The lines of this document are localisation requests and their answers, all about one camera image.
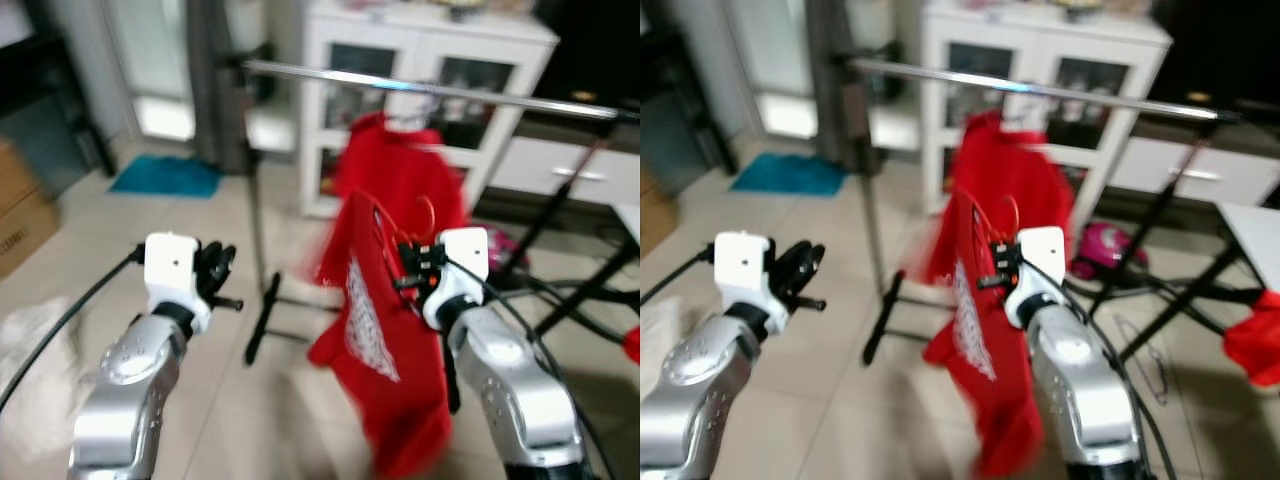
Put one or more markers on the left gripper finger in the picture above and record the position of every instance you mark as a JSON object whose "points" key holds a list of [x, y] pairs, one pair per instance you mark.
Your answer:
{"points": [[794, 262], [214, 263], [230, 262], [814, 262]]}

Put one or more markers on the red plastic clothes hanger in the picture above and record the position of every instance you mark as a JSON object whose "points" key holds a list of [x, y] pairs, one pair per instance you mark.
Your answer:
{"points": [[1015, 212], [432, 215]]}

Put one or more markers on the red shirt white logo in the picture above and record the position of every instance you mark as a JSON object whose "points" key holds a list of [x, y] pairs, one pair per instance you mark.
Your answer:
{"points": [[400, 400], [1000, 400]]}

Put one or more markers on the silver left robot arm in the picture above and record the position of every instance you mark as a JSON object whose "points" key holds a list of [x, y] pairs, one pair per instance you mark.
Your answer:
{"points": [[130, 390], [700, 390]]}

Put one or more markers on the pink vacuum cleaner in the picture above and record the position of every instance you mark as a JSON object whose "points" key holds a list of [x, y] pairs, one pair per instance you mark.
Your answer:
{"points": [[500, 250], [1105, 250]]}

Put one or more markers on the teal floor mat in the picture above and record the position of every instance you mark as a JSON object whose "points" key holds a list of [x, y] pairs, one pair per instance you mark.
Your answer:
{"points": [[165, 175], [785, 175]]}

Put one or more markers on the low white drawer unit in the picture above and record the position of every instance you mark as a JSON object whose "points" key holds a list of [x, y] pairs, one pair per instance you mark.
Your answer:
{"points": [[1150, 165], [520, 160]]}

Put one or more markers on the brown cardboard box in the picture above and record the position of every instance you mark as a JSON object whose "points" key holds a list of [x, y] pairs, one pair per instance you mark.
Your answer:
{"points": [[25, 210], [655, 215]]}

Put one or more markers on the white cloth heap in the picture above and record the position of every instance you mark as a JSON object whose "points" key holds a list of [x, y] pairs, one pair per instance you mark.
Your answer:
{"points": [[655, 340], [25, 350]]}

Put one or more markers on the crumpled red garment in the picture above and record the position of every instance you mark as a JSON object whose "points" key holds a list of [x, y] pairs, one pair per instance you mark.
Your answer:
{"points": [[633, 345], [1255, 340]]}

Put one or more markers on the grey curtain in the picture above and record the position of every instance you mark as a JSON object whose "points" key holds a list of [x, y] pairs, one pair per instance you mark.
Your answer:
{"points": [[835, 90], [215, 90]]}

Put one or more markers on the chrome and black clothes rack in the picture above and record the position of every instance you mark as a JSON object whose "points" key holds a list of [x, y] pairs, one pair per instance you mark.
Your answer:
{"points": [[450, 92], [1050, 91]]}

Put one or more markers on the black side table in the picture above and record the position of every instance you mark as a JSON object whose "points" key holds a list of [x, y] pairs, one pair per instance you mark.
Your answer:
{"points": [[40, 80], [675, 90]]}

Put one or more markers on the glass sliding door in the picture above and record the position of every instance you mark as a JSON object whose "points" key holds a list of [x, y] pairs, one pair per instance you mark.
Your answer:
{"points": [[150, 60], [775, 50]]}

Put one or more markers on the white glass-door cabinet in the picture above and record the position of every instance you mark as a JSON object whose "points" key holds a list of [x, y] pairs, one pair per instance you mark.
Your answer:
{"points": [[420, 45], [1040, 45]]}

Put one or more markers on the dark television screen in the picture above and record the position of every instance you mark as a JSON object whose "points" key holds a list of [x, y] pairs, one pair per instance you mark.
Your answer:
{"points": [[590, 50], [1220, 50]]}

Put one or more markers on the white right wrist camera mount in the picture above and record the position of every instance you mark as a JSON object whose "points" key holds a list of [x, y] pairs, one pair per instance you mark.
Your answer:
{"points": [[1045, 255], [465, 255]]}

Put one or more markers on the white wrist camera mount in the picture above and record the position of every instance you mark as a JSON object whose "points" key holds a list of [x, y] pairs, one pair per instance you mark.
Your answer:
{"points": [[465, 255], [170, 265], [745, 265], [1045, 255]]}

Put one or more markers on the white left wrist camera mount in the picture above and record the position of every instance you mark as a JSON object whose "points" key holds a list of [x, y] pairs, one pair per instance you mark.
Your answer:
{"points": [[170, 265], [745, 265]]}

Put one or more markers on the black table leg frame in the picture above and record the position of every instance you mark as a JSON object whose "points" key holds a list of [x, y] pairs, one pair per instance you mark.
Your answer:
{"points": [[1180, 303], [590, 290]]}

